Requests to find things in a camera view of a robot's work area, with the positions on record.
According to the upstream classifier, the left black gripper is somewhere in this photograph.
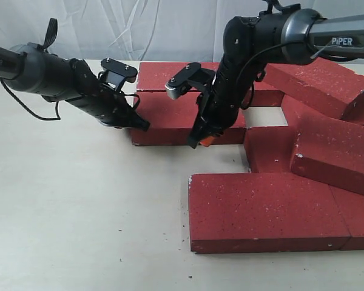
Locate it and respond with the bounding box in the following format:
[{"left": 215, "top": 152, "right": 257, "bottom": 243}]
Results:
[{"left": 66, "top": 85, "right": 150, "bottom": 132}]

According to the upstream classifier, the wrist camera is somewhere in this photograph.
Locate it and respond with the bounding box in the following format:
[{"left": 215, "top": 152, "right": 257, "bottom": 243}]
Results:
[
  {"left": 97, "top": 58, "right": 138, "bottom": 91},
  {"left": 165, "top": 62, "right": 215, "bottom": 100}
]

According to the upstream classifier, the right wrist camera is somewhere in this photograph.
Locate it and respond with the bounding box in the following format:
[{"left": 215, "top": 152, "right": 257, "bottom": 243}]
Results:
[{"left": 165, "top": 62, "right": 215, "bottom": 100}]

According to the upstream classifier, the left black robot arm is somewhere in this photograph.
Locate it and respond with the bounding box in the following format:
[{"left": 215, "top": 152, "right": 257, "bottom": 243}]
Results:
[{"left": 0, "top": 43, "right": 150, "bottom": 131}]

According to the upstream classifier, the white backdrop cloth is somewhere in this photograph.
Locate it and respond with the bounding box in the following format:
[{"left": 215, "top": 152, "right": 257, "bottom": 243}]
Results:
[{"left": 0, "top": 0, "right": 364, "bottom": 65}]

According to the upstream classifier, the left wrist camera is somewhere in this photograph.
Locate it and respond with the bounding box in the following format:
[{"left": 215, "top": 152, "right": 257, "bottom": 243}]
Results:
[{"left": 97, "top": 58, "right": 138, "bottom": 91}]

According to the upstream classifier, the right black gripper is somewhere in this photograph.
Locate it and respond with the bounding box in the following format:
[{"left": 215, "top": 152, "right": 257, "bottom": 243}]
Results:
[{"left": 187, "top": 63, "right": 245, "bottom": 149}]

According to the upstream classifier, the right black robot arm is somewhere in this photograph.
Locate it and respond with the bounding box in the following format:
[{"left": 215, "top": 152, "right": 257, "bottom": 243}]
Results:
[{"left": 187, "top": 1, "right": 364, "bottom": 148}]

